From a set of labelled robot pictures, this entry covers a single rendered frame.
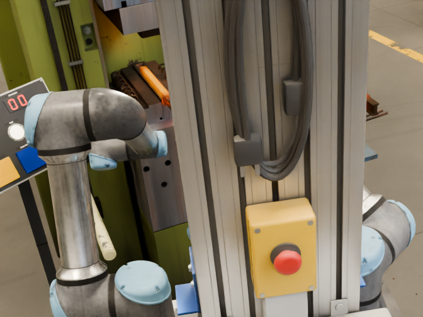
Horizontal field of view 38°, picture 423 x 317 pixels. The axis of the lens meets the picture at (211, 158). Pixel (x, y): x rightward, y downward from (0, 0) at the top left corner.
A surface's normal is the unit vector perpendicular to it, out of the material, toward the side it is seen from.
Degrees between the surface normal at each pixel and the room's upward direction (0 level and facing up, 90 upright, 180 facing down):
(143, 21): 90
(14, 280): 0
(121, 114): 76
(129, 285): 8
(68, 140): 70
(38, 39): 90
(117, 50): 90
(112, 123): 91
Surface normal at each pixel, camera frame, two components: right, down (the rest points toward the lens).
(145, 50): 0.37, 0.44
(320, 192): 0.11, 0.50
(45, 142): -0.41, 0.18
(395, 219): 0.38, -0.51
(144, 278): 0.04, -0.86
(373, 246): -0.18, -0.79
